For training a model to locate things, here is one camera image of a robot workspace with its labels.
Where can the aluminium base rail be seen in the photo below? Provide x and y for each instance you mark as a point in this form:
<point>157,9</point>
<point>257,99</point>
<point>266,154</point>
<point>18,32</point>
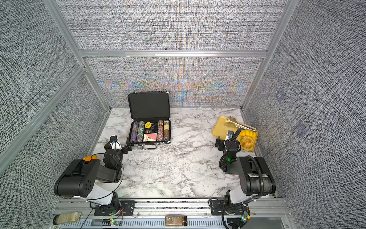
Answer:
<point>150,213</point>

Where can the yellow brown chip row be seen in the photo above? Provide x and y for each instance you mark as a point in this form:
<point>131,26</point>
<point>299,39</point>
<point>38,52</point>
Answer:
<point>166,131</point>

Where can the playing card deck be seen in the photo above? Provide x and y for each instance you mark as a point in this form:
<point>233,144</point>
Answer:
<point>150,137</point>

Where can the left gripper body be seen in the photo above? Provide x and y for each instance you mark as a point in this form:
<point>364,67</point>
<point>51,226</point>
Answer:
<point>117,146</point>

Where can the orange lid container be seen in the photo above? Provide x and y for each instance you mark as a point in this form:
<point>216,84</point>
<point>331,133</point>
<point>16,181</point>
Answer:
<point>89,158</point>

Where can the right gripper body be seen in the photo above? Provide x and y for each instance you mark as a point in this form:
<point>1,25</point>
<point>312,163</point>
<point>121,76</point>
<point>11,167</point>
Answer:
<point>228,143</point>

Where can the purple poker chip row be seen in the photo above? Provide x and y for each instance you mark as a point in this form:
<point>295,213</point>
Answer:
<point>134,132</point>

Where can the black poker set case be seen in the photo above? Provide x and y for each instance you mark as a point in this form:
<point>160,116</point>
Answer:
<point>149,107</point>

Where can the red poker chip row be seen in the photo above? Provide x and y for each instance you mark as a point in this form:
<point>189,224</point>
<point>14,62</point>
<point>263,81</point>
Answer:
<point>160,132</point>

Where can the clear bottle on rail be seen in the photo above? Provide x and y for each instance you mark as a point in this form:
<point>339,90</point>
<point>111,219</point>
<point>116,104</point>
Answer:
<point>66,218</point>

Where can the yellow croissant toy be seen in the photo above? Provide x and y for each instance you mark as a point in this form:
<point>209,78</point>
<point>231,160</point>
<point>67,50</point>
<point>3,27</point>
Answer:
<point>248,133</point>

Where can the yellow dealer button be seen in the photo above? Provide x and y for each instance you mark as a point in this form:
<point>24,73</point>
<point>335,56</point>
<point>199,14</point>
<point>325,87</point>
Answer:
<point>148,125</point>

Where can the yellow bundt cake toy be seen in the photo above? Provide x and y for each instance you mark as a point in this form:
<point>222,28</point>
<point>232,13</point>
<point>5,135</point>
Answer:
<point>247,143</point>

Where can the brown bottle on rail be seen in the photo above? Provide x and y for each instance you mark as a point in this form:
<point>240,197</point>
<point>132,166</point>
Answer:
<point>176,221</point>

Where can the green poker chip row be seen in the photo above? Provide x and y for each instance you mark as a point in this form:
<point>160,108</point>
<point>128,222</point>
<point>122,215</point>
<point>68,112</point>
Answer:
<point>140,132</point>

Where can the yellow plastic tray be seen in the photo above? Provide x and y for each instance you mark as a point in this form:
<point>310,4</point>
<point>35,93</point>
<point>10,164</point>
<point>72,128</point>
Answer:
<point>222,127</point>

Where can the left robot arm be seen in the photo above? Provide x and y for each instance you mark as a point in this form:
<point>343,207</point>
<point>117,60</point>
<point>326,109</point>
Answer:
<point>80,177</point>

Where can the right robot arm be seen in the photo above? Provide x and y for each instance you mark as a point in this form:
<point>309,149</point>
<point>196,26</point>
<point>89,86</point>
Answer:
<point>255,178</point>

